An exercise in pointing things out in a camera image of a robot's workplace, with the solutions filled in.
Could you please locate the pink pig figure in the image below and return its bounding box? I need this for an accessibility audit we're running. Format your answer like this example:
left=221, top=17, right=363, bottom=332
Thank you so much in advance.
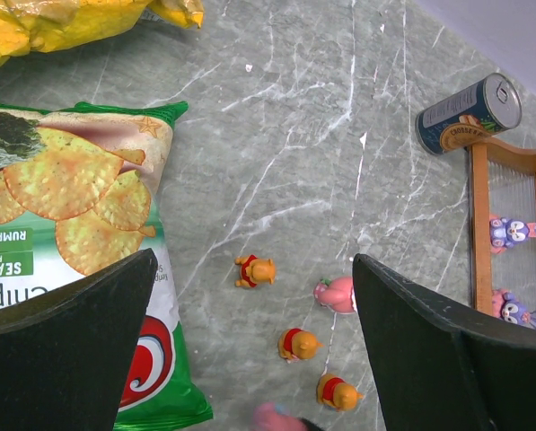
left=251, top=402, right=307, bottom=431

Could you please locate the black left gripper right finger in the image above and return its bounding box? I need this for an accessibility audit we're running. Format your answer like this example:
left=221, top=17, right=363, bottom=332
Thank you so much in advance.
left=352, top=254, right=536, bottom=430

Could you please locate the orange tiered display shelf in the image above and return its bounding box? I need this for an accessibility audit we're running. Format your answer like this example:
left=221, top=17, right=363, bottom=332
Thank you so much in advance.
left=469, top=137, right=536, bottom=329

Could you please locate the yellow snack bag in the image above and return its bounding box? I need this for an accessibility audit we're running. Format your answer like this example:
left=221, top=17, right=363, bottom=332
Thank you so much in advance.
left=0, top=0, right=205, bottom=66

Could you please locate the small orange bear figure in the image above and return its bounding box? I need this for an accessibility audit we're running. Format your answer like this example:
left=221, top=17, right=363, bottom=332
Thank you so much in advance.
left=234, top=254, right=277, bottom=288

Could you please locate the pink figure with green hat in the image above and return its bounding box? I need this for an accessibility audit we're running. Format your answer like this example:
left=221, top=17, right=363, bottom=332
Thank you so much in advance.
left=313, top=276, right=357, bottom=314

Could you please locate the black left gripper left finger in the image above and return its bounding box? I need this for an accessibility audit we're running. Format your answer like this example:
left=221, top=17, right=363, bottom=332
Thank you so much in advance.
left=0, top=250, right=158, bottom=430

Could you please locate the purple bunny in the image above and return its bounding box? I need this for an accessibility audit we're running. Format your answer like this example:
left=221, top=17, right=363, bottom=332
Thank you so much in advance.
left=489, top=215, right=536, bottom=254

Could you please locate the green Chuba cassava chips bag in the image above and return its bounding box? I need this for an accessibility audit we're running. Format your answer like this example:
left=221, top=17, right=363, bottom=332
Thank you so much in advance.
left=0, top=101, right=213, bottom=430

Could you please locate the purple cat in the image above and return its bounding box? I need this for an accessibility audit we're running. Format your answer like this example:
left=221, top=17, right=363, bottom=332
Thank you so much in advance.
left=491, top=289, right=536, bottom=330

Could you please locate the brown tin can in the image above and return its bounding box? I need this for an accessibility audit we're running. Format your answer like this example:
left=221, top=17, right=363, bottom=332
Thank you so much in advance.
left=415, top=73, right=523, bottom=155

